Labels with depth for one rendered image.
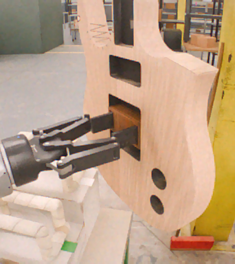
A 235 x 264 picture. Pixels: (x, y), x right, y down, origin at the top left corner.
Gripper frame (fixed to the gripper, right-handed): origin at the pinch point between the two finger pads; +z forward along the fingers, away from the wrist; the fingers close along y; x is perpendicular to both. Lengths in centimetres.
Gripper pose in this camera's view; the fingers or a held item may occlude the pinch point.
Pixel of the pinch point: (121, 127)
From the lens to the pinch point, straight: 46.5
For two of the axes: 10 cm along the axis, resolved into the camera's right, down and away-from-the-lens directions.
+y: 5.4, 3.7, -7.6
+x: -0.4, -8.9, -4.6
